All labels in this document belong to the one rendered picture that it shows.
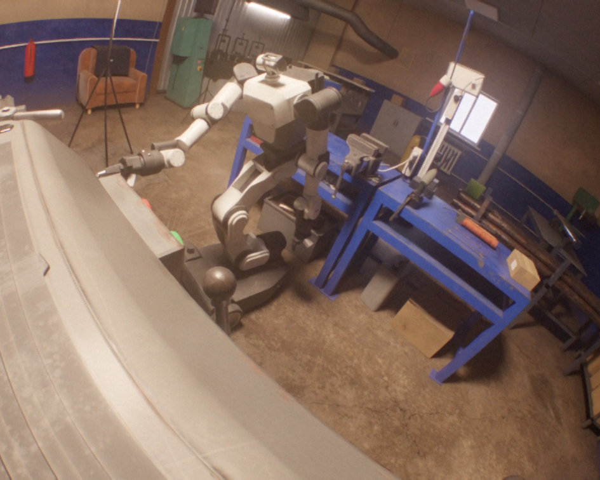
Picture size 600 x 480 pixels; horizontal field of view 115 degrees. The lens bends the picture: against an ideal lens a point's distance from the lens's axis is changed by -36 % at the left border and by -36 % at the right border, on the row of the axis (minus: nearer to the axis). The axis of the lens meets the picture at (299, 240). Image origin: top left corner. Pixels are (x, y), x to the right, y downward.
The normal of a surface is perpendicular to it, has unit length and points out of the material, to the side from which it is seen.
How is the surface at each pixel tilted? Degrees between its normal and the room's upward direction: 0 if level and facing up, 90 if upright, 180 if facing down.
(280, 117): 100
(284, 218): 90
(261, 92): 69
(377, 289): 90
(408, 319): 90
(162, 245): 0
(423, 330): 90
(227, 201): 44
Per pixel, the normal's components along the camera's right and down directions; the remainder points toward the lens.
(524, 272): -0.47, 0.40
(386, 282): -0.73, 0.18
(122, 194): 0.32, -0.76
